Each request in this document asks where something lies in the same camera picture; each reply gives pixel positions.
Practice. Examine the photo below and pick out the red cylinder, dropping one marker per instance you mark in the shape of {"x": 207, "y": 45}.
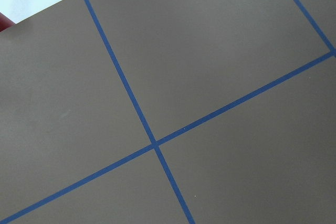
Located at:
{"x": 5, "y": 22}

